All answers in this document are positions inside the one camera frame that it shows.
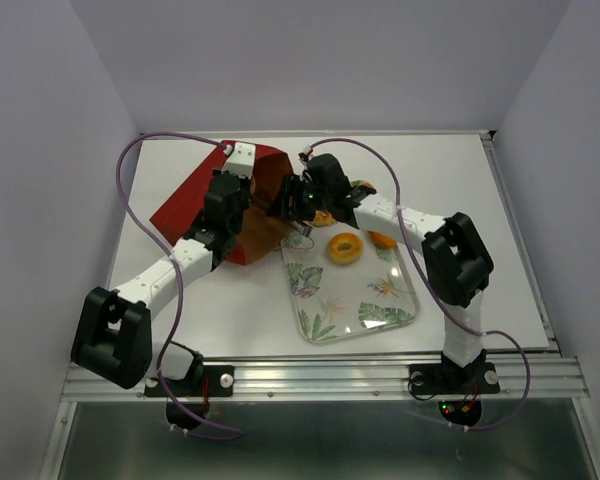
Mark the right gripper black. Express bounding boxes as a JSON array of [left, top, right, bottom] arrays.
[[263, 173, 331, 221]]

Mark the red brown paper bag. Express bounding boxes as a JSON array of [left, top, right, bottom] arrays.
[[150, 144, 293, 265]]

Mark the long orange fake bread loaf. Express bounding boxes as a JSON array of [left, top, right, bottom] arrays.
[[368, 231, 397, 250]]

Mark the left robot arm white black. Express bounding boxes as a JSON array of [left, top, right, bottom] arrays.
[[71, 171, 250, 389]]

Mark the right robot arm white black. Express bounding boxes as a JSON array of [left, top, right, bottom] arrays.
[[265, 154, 494, 390]]

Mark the clear tray with leaf print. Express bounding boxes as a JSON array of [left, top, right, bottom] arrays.
[[281, 214, 419, 345]]

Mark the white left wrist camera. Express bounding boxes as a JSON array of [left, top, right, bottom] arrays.
[[222, 142, 256, 179]]

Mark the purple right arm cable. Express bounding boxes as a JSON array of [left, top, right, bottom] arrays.
[[299, 138, 532, 432]]

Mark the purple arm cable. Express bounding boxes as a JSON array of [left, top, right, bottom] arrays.
[[299, 138, 532, 432], [115, 131, 244, 440]]

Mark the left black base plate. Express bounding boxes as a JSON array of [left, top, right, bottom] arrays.
[[164, 363, 235, 398]]

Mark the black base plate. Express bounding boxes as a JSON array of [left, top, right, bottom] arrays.
[[164, 363, 235, 398], [407, 363, 501, 400]]

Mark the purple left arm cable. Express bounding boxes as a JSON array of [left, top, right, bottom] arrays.
[[115, 131, 244, 440]]

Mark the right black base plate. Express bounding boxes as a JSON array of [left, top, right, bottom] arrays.
[[407, 363, 501, 400]]

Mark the aluminium mounting rail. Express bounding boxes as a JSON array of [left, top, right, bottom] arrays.
[[61, 354, 590, 403]]

